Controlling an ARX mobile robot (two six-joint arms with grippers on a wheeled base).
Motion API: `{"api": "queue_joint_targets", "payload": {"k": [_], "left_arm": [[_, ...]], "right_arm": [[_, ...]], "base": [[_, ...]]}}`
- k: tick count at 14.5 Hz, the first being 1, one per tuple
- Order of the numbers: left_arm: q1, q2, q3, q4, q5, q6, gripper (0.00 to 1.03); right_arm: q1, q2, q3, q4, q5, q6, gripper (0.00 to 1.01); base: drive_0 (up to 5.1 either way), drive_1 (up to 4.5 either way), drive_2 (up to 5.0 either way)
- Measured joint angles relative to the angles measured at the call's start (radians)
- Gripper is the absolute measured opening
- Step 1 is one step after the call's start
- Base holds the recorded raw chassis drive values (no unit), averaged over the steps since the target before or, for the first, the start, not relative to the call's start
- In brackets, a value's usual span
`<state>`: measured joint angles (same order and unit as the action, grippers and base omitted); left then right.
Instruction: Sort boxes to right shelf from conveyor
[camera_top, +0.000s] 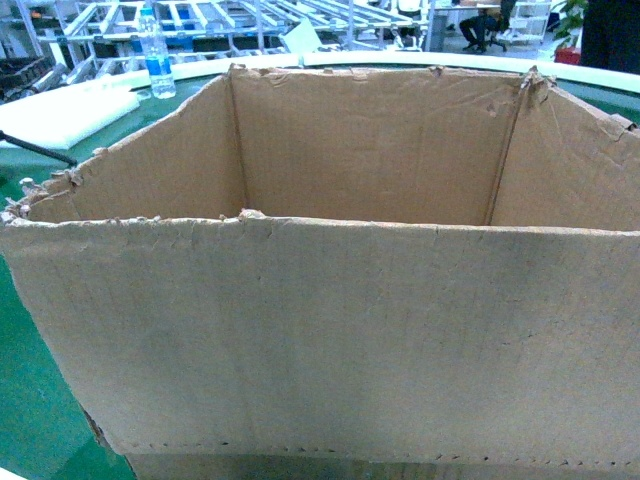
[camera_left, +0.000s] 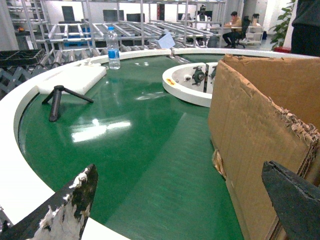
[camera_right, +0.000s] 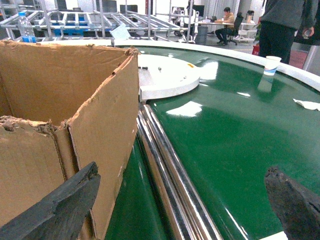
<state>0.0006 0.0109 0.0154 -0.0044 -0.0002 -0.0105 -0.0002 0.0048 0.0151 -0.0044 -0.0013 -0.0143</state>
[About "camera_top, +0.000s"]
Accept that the large cardboard box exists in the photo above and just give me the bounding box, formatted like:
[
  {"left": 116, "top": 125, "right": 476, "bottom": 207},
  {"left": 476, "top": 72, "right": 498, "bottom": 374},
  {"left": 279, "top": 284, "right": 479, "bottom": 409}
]
[{"left": 1, "top": 66, "right": 639, "bottom": 479}]

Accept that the black cable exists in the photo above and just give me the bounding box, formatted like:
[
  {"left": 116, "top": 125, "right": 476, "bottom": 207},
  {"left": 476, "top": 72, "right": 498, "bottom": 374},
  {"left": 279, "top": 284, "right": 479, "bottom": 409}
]
[{"left": 0, "top": 130, "right": 79, "bottom": 167}]

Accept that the seated person in black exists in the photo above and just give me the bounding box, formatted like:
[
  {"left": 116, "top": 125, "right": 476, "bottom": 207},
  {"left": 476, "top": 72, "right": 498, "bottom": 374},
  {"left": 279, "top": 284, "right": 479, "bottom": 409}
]
[{"left": 459, "top": 0, "right": 516, "bottom": 53}]

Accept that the clear plastic water bottle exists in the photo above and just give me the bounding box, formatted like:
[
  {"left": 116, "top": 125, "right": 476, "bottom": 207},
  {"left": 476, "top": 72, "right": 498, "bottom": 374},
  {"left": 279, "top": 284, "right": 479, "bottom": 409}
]
[{"left": 138, "top": 7, "right": 176, "bottom": 100}]

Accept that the green potted plant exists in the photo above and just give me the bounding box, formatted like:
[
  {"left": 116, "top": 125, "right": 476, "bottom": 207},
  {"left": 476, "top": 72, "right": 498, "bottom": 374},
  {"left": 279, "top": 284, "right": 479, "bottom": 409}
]
[{"left": 554, "top": 0, "right": 588, "bottom": 65}]

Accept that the metal flow rack shelving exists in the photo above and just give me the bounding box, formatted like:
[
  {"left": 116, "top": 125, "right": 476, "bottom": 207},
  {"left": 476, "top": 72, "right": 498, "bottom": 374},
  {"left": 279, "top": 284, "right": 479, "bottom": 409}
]
[{"left": 1, "top": 1, "right": 435, "bottom": 102}]

